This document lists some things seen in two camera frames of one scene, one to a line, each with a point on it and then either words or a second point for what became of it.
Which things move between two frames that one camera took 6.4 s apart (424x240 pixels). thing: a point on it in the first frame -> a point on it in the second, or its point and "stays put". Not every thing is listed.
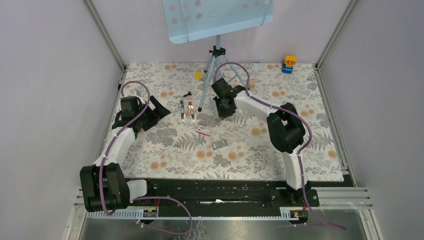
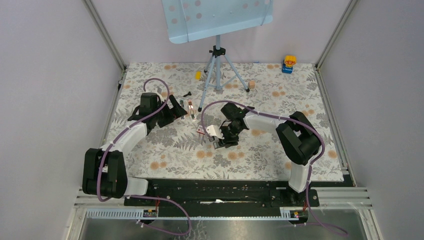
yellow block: x=198 y=75 stays put
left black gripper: x=157 y=113 -> x=176 y=111
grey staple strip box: x=219 y=144 stays put
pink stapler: x=190 y=107 stays put
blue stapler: x=182 y=110 stays put
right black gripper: x=223 y=114 -> x=226 y=142
